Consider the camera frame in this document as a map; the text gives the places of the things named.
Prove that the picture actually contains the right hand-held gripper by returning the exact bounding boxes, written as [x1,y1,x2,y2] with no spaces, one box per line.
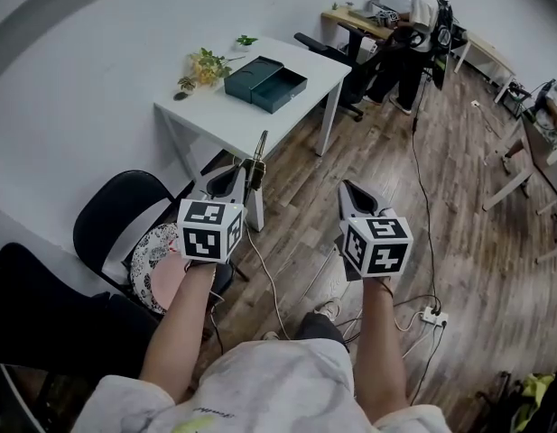
[335,179,415,283]

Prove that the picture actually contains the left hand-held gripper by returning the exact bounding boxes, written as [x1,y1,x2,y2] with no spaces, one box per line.
[177,157,267,263]

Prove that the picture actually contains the small metal tool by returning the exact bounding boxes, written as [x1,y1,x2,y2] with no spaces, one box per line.
[249,130,270,189]

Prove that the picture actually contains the dark green drawer container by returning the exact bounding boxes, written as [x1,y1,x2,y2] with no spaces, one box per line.
[223,55,309,115]

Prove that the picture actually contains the person's left forearm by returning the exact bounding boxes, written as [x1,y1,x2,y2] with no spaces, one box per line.
[139,260,218,404]

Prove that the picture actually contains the person's right forearm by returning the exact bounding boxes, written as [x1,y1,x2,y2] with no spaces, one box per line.
[355,275,413,413]

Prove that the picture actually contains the white table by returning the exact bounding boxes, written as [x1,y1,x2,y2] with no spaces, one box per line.
[153,35,354,234]

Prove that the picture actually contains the white power strip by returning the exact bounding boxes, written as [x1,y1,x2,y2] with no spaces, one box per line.
[419,306,450,329]

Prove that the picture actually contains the person's dark trouser leg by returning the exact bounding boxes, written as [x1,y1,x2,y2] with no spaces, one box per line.
[294,311,351,355]

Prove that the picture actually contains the yellow artificial flower bunch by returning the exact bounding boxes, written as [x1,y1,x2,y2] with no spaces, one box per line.
[186,47,246,88]

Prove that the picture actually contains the small green potted plant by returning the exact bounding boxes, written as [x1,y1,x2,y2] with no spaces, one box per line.
[235,33,259,54]

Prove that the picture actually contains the patterned pink seat cushion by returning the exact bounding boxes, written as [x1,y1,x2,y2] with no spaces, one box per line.
[129,222,192,316]

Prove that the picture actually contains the black office chair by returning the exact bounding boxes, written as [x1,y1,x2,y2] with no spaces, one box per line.
[293,23,382,123]

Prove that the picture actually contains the black folding chair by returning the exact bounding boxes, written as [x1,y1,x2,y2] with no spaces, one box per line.
[72,170,237,298]

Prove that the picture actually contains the person's white patterned shirt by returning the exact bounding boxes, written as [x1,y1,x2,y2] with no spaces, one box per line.
[71,337,454,433]

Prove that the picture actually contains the light wooden desk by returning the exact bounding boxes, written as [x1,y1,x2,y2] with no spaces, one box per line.
[320,5,397,41]

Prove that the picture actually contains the yellow-green bag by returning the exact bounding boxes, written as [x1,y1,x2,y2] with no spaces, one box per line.
[507,366,557,433]

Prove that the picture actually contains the light wooden side table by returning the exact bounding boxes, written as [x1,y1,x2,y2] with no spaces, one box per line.
[452,23,519,104]

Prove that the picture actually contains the black bag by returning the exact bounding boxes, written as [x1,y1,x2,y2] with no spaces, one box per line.
[0,241,160,381]

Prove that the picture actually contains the long black cable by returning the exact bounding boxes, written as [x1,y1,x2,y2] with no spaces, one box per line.
[409,72,440,315]

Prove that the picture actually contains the white cable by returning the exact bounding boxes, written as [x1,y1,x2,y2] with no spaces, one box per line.
[244,223,292,340]

